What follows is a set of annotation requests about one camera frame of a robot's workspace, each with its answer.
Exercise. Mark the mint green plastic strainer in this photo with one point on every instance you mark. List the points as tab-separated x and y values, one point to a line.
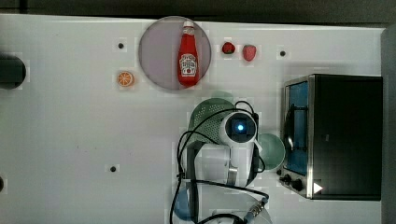
211	111

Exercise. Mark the blue cup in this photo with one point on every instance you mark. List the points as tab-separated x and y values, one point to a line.
181	208

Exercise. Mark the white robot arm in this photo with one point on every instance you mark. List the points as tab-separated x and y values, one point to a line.
231	163

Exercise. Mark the red ketchup bottle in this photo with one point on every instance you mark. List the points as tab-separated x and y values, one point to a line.
187	58

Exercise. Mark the dark grey cup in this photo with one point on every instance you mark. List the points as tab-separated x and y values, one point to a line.
12	72

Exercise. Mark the mint green mug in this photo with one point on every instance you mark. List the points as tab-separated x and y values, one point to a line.
273	150

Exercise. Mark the black silver toaster oven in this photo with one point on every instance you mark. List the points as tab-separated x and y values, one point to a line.
332	132

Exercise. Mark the light red strawberry toy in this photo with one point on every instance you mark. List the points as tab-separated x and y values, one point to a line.
249	52

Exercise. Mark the orange slice toy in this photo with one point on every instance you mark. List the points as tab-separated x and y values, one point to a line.
125	79

